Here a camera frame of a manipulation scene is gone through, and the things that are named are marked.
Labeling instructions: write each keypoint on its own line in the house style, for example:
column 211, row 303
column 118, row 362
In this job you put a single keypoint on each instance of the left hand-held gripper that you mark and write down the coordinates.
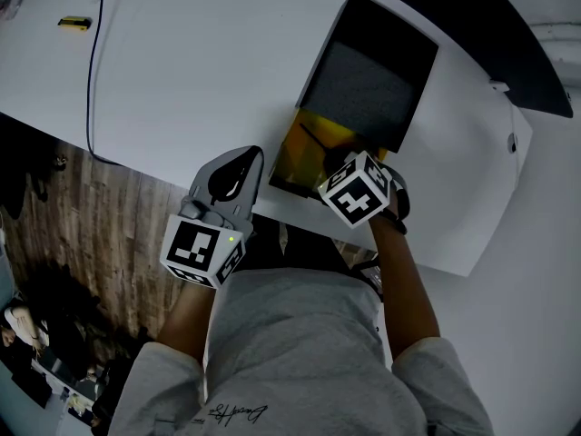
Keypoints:
column 195, row 243

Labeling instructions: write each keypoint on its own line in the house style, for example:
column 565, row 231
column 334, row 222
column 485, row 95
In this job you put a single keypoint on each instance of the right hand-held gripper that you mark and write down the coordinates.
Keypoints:
column 358, row 193

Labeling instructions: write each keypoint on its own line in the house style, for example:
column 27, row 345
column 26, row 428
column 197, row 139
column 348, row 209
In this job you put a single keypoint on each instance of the yellow tray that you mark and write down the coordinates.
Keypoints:
column 299, row 161

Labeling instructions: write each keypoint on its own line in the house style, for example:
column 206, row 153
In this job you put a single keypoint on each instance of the person's right forearm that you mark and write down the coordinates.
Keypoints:
column 404, row 289

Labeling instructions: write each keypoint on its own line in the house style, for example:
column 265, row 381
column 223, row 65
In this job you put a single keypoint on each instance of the person's left forearm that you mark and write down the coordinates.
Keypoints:
column 186, row 320

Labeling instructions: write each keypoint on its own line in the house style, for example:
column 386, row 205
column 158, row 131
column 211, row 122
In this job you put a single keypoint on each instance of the black box with grey foam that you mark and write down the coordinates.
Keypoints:
column 363, row 84

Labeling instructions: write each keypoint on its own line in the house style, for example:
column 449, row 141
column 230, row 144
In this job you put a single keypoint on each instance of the person's black trousers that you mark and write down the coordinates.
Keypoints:
column 313, row 252

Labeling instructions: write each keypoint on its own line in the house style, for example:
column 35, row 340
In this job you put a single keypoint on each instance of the white divider clip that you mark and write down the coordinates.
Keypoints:
column 500, row 86

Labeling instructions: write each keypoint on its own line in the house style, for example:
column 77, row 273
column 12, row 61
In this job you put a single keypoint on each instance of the person's grey shirt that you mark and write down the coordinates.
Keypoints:
column 295, row 357

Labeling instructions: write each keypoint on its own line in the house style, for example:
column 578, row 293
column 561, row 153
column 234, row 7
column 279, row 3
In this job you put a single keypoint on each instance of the long dark desk divider panel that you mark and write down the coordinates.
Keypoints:
column 499, row 39

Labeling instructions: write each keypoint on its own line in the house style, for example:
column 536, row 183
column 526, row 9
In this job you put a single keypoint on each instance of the black office chair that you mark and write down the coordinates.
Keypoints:
column 18, row 184

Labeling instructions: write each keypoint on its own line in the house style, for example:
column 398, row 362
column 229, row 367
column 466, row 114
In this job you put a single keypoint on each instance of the yellow utility knife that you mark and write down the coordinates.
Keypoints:
column 73, row 23

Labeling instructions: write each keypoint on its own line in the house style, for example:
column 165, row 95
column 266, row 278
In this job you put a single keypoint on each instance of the white wall pipe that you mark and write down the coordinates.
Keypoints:
column 556, row 30

